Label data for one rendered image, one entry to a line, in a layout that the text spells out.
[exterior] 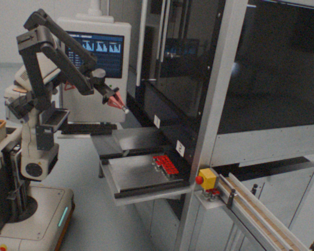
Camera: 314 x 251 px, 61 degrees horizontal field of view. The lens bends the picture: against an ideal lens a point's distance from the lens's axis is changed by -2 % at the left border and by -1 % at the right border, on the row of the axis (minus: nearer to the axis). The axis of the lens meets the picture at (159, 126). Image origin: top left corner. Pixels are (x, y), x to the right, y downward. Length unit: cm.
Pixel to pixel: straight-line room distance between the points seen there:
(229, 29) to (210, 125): 42
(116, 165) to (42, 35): 78
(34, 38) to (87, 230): 166
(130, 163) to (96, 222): 99
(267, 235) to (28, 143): 134
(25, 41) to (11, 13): 536
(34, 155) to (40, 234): 56
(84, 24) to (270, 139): 137
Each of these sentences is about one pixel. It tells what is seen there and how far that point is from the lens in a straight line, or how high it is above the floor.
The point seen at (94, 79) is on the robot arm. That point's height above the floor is 135.
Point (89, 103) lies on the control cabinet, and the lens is 212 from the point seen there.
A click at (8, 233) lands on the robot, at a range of 210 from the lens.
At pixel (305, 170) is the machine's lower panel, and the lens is 200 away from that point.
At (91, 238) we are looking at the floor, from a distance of 234.
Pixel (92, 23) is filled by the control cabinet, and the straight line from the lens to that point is 198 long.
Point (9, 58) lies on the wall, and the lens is 669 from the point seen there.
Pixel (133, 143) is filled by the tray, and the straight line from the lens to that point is 177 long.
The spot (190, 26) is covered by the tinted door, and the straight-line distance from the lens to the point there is 142.
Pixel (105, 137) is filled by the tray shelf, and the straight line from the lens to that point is 182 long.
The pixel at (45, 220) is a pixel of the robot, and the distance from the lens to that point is 212.
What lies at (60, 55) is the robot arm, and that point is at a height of 150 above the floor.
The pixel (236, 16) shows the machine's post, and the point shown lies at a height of 173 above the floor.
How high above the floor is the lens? 177
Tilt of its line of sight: 26 degrees down
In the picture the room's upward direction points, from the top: 8 degrees clockwise
